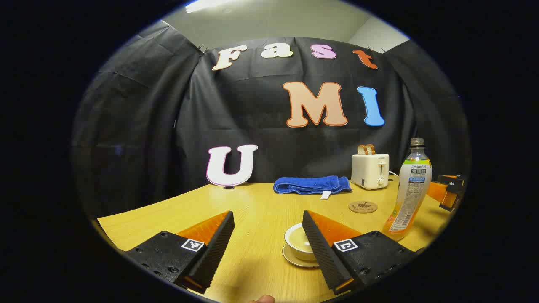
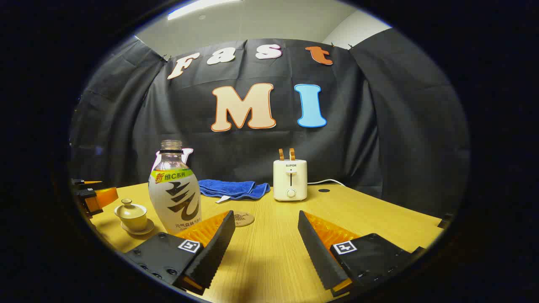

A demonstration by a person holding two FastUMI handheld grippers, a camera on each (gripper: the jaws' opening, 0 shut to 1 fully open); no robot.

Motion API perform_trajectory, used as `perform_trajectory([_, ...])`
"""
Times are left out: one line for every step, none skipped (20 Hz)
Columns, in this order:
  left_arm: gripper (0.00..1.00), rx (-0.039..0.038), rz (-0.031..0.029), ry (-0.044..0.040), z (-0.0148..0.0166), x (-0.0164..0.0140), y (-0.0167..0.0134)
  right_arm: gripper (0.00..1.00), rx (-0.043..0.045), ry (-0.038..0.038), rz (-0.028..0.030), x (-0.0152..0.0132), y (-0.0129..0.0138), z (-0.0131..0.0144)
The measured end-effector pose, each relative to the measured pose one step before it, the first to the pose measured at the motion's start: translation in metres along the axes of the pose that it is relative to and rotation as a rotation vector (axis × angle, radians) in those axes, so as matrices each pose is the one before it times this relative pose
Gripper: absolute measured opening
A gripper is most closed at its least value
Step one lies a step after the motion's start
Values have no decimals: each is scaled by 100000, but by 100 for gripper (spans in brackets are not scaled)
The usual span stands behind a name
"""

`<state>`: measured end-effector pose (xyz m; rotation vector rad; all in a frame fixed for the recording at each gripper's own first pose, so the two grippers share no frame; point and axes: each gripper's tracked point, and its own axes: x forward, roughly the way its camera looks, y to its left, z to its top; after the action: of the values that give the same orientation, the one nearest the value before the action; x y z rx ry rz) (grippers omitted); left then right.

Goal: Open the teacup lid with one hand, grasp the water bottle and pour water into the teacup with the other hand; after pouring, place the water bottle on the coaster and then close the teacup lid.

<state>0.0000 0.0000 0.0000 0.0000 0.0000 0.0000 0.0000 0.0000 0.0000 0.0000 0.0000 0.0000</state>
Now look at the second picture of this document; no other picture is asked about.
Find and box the cream ceramic saucer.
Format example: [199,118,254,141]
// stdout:
[121,219,155,235]

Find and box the cream toaster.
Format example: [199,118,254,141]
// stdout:
[273,159,308,202]

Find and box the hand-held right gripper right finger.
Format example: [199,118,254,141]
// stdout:
[297,210,426,297]

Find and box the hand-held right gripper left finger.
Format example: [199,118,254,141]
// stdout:
[122,210,236,295]

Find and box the black backdrop cloth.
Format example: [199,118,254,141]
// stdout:
[69,29,470,217]

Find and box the clear labelled water bottle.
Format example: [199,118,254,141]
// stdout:
[148,140,202,235]

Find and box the cream teacup lid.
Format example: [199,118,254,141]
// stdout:
[115,199,147,219]

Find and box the round cork coaster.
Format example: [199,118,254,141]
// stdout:
[232,211,255,228]

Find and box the blue folded towel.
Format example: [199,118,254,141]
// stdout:
[198,180,271,204]

